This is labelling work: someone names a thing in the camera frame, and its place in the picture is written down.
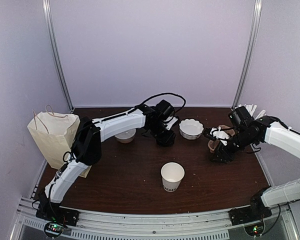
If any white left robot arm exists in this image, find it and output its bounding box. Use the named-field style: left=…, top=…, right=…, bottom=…
left=39, top=100, right=179, bottom=222

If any brown paper bag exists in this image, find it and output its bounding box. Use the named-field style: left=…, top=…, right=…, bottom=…
left=27, top=105, right=81, bottom=170

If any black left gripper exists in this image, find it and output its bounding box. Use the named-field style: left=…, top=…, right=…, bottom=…
left=149, top=122, right=177, bottom=147

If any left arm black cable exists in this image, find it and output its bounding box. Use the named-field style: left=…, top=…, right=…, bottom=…
left=31, top=92, right=187, bottom=213

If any plain white round bowl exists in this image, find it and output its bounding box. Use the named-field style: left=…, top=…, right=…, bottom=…
left=114, top=129, right=137, bottom=144

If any paper cup holding straws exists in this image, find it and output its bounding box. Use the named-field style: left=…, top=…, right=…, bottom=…
left=236, top=104, right=266, bottom=119

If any white paper coffee cup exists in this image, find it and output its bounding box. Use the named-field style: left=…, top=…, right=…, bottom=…
left=160, top=162, right=185, bottom=193

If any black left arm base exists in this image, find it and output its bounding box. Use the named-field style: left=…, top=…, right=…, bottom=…
left=35, top=203, right=79, bottom=227

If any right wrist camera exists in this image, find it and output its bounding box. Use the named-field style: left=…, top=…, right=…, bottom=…
left=202, top=127, right=230, bottom=146

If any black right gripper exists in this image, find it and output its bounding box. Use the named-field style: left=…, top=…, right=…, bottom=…
left=210, top=130, right=257, bottom=165

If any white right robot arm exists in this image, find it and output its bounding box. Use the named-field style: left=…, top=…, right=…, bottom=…
left=203, top=106, right=300, bottom=221

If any brown cardboard cup carrier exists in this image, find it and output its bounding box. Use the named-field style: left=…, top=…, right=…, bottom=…
left=207, top=125, right=235, bottom=153

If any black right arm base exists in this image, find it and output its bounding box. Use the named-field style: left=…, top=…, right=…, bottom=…
left=228, top=206, right=272, bottom=226

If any white scalloped bowl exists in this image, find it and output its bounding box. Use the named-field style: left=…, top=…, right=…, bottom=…
left=179, top=118, right=204, bottom=140

